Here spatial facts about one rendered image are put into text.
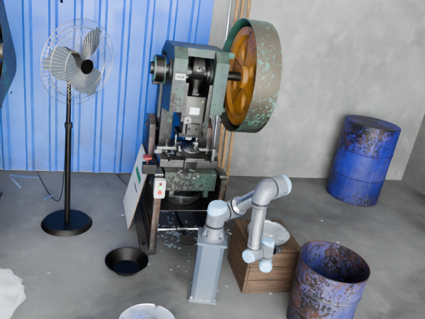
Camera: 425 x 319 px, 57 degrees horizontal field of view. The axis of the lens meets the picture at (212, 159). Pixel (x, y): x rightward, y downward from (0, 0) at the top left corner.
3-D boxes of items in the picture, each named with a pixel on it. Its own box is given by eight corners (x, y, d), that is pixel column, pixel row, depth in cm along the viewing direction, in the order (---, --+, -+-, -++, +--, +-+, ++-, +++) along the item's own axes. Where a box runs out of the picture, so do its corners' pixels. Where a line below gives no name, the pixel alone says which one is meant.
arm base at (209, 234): (224, 244, 239) (227, 230, 235) (200, 241, 238) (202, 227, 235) (224, 231, 253) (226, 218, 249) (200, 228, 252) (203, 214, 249)
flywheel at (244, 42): (258, 146, 302) (298, 73, 248) (234, 145, 296) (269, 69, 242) (240, 83, 345) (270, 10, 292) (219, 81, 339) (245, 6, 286)
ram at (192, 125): (202, 136, 288) (208, 97, 277) (183, 135, 283) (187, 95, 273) (197, 129, 303) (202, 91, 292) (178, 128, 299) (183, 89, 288)
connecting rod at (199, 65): (203, 107, 282) (210, 59, 269) (187, 106, 278) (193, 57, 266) (197, 100, 300) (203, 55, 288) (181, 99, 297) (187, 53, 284)
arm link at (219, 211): (201, 220, 242) (203, 200, 237) (217, 215, 251) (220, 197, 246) (214, 230, 234) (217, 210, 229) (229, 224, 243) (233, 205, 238)
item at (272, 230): (298, 237, 271) (298, 237, 271) (269, 246, 253) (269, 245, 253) (268, 219, 292) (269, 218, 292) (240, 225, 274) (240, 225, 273)
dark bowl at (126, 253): (150, 280, 266) (150, 272, 263) (104, 283, 257) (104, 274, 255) (145, 254, 292) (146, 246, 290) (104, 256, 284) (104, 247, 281)
